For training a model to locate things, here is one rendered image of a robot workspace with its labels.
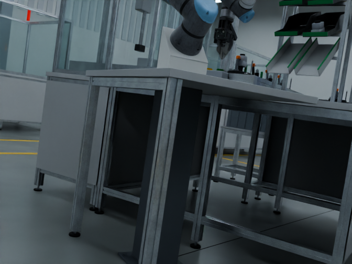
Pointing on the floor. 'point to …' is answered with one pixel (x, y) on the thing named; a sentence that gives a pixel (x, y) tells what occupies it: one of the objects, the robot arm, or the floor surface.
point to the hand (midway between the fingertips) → (222, 57)
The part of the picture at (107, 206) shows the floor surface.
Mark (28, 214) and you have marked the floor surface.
